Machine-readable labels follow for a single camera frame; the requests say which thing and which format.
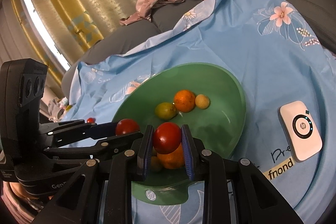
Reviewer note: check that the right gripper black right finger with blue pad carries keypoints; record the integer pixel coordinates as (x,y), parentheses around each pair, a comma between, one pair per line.
(233,187)

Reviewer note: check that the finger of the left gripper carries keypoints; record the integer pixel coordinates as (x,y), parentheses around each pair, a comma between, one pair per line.
(59,134)
(104,149)

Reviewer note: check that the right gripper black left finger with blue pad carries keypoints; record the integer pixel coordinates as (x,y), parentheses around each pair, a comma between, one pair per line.
(101,190)

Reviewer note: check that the red tomato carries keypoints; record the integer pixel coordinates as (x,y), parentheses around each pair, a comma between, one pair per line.
(91,120)
(167,138)
(126,126)

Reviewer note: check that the large orange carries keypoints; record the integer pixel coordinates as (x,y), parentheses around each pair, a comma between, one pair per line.
(174,160)

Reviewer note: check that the small yellow fruit front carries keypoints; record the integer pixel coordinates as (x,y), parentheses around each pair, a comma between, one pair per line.
(202,101)

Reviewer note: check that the small yellow fruit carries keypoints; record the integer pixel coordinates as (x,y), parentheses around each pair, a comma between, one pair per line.
(155,164)
(202,101)

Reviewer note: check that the green fruit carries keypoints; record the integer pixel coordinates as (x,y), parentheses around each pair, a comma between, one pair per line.
(165,111)

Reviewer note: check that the small orange back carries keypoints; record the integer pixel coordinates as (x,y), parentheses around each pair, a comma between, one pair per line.
(184,101)

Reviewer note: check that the person's hand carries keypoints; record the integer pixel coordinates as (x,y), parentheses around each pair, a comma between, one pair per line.
(15,191)

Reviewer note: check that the clutter pile of cloths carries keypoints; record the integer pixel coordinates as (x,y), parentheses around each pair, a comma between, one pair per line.
(57,109)

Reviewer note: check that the green plastic bowl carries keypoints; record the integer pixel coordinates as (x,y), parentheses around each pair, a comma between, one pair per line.
(219,126)

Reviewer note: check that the white portable device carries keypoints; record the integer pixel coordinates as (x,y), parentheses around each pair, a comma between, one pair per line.
(302,133)

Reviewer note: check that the blue floral cloth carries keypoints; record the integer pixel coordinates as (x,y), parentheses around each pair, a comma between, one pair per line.
(277,58)

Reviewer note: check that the grey sofa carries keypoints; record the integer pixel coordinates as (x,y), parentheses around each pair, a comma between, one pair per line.
(126,38)

